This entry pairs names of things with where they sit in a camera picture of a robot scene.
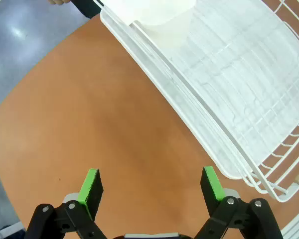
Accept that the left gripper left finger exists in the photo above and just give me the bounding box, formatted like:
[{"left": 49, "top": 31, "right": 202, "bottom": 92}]
[{"left": 23, "top": 169, "right": 108, "bottom": 239}]

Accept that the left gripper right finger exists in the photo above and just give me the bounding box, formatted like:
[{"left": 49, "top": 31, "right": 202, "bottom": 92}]
[{"left": 193, "top": 166, "right": 284, "bottom": 239}]

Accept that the person's dark sleeved forearm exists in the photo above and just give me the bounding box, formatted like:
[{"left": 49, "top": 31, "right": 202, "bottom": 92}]
[{"left": 70, "top": 0, "right": 104, "bottom": 19}]

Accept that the white slotted base panel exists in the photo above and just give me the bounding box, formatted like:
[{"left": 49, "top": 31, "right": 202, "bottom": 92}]
[{"left": 281, "top": 205, "right": 299, "bottom": 239}]

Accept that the white plastic drip tray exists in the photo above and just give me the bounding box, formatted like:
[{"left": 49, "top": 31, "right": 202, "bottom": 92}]
[{"left": 99, "top": 0, "right": 299, "bottom": 180}]

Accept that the white plastic container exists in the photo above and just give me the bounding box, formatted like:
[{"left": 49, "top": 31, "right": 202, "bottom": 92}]
[{"left": 103, "top": 0, "right": 197, "bottom": 27}]

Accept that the white wire dish rack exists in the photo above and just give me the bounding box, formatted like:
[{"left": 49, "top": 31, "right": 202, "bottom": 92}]
[{"left": 93, "top": 0, "right": 299, "bottom": 203}]

